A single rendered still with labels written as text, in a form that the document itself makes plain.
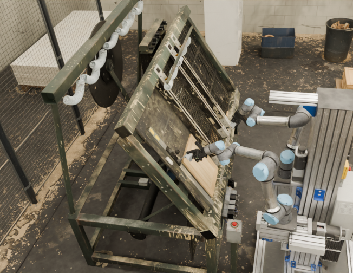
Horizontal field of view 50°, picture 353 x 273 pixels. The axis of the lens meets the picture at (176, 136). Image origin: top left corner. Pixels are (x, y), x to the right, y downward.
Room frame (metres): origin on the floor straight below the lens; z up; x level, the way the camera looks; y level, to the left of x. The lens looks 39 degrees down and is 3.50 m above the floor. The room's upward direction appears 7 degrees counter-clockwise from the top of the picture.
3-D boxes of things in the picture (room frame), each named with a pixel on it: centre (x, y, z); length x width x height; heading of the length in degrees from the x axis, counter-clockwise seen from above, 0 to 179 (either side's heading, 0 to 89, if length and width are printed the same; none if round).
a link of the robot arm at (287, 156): (2.32, -0.93, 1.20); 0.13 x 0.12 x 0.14; 148
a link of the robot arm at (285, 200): (1.84, -0.76, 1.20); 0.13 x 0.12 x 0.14; 132
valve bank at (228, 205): (2.35, -0.45, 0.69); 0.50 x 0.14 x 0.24; 163
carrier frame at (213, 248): (3.15, 0.12, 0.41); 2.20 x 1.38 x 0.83; 163
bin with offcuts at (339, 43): (6.02, -3.05, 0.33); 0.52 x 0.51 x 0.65; 161
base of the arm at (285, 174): (2.31, -0.93, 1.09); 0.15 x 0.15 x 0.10
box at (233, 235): (1.91, -0.39, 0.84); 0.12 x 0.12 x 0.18; 73
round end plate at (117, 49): (3.17, 0.55, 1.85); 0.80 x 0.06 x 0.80; 163
